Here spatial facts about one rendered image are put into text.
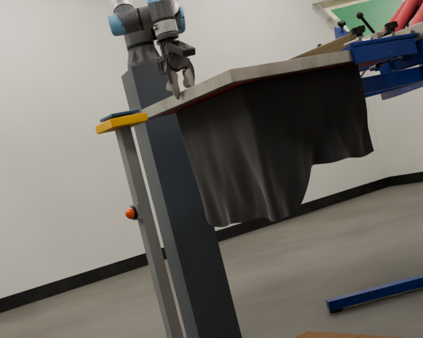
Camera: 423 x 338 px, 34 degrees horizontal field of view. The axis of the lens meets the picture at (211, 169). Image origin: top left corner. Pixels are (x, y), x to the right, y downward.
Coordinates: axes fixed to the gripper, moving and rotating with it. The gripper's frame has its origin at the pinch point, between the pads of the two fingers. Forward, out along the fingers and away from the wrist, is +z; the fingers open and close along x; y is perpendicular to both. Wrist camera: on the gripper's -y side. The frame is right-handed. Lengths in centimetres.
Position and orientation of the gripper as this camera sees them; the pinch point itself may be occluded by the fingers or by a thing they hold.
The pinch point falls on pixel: (185, 94)
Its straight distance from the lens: 222.7
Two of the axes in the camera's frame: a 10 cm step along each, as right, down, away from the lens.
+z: 2.4, 9.7, 0.0
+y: -5.1, 1.3, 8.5
